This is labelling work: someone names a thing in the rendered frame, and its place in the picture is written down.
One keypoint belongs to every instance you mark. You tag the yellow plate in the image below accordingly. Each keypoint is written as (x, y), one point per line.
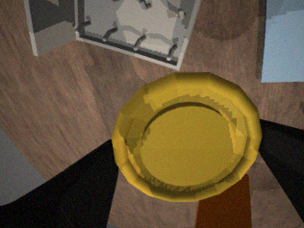
(186, 137)

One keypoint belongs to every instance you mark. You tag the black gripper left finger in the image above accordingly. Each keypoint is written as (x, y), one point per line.
(80, 196)

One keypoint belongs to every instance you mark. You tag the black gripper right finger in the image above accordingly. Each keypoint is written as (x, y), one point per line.
(282, 148)

